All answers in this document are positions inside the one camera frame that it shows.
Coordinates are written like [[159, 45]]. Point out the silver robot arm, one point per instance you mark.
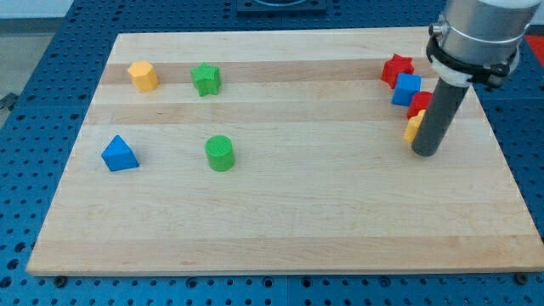
[[477, 41]]

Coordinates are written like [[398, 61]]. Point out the yellow heart block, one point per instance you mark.
[[413, 126]]

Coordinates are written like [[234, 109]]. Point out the green cylinder block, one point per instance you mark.
[[220, 153]]

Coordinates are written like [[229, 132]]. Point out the wooden board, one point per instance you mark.
[[323, 181]]

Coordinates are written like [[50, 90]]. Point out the green star block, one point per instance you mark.
[[206, 79]]

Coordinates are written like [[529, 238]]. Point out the yellow hexagon block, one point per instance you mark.
[[143, 76]]

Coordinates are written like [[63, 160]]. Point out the blue cube block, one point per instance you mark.
[[407, 86]]

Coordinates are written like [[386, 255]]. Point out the red star block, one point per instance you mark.
[[393, 67]]

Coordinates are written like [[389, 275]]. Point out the blue triangle block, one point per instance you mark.
[[119, 156]]

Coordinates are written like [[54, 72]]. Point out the red round block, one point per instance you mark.
[[419, 102]]

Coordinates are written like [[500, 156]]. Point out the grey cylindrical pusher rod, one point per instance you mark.
[[439, 115]]

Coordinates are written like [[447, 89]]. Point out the black cable clamp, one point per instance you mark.
[[461, 74]]

